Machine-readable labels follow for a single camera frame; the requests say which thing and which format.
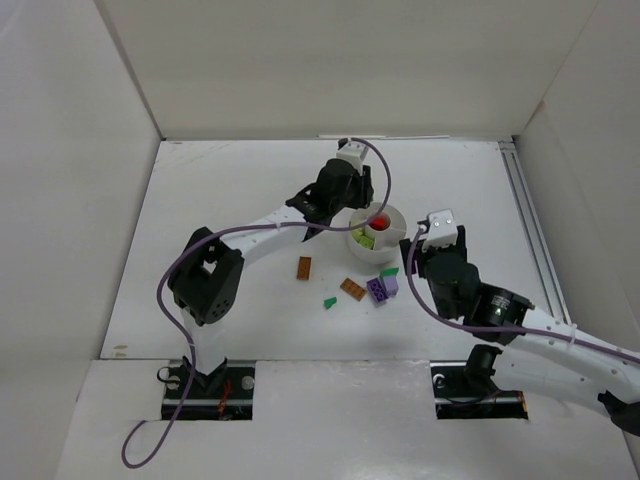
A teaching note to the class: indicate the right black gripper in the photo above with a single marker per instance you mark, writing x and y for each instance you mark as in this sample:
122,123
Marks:
415,253

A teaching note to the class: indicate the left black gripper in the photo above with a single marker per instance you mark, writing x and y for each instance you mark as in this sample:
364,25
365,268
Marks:
364,189

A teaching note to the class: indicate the red 2x4 brick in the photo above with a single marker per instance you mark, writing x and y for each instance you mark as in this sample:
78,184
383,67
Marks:
380,223

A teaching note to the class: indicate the lime green 2x4 brick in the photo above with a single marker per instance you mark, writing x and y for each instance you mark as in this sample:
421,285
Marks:
366,243

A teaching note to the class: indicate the small green slope brick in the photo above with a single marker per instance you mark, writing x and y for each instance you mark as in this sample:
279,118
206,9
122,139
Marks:
329,302

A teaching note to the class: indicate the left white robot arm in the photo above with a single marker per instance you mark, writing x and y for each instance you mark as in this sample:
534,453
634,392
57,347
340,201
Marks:
205,284

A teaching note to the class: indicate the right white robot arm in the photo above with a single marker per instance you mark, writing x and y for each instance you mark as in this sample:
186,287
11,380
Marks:
521,347

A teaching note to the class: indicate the lavender slope brick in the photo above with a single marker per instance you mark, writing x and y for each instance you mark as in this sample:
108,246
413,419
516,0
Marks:
390,284

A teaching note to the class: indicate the green curved brick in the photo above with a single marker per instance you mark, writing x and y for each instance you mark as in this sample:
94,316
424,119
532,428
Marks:
393,271

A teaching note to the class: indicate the white round divided container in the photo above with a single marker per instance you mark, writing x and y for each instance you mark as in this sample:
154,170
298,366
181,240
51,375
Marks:
387,242

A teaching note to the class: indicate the purple 2x4 brick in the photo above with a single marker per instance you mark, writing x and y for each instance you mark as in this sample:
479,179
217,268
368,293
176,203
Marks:
377,291

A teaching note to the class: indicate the orange 2x4 brick left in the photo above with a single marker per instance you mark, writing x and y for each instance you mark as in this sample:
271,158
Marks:
304,268

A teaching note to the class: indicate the orange 2x4 brick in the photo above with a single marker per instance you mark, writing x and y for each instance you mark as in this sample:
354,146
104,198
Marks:
353,289
304,268

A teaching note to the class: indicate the orange 2x4 brick right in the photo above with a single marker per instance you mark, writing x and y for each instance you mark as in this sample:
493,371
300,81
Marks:
353,289

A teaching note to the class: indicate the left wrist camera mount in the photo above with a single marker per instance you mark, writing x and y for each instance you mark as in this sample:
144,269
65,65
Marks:
352,152

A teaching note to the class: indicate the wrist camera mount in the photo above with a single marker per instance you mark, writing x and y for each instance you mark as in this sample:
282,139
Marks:
352,152
439,230

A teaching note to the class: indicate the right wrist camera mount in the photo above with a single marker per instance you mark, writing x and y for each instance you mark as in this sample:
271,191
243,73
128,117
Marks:
439,230

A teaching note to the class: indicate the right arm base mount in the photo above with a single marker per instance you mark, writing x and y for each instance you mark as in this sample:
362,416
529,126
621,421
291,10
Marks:
464,390

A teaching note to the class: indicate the aluminium rail right side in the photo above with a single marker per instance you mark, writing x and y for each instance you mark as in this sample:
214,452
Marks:
533,232

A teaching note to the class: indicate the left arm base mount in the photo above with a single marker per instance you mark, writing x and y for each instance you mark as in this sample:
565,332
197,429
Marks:
225,395

